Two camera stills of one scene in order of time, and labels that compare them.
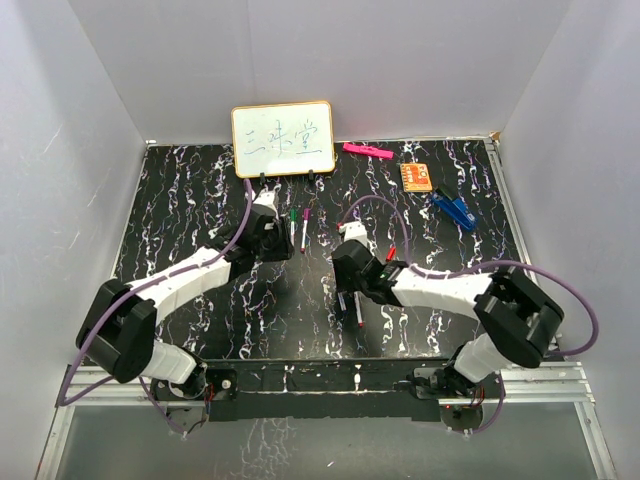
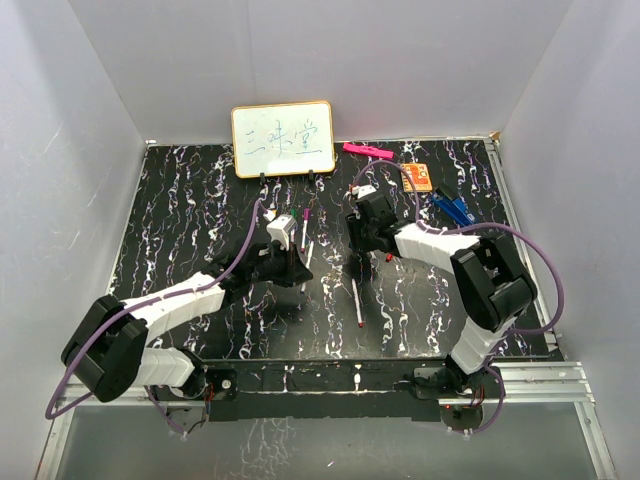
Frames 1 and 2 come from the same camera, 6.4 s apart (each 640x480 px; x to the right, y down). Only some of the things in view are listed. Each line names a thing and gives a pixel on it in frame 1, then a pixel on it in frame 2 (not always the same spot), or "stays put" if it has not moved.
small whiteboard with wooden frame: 282,139 stays put
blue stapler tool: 455,209 stays put
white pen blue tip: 341,301 to 311,246
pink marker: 368,150 stays put
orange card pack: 416,177 stays put
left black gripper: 284,248 to 294,268
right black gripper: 344,286 to 354,222
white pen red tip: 357,296 stays put
